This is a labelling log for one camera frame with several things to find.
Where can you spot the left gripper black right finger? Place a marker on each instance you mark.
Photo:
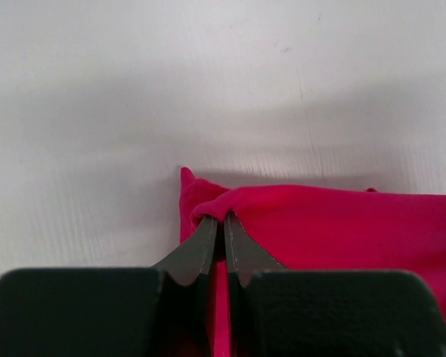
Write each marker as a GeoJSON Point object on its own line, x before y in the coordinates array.
{"type": "Point", "coordinates": [276, 311]}

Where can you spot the magenta t shirt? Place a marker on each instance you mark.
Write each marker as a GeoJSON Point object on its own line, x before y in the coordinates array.
{"type": "Point", "coordinates": [308, 228]}

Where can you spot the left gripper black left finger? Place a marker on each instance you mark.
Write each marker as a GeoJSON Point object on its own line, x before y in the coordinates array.
{"type": "Point", "coordinates": [159, 310]}

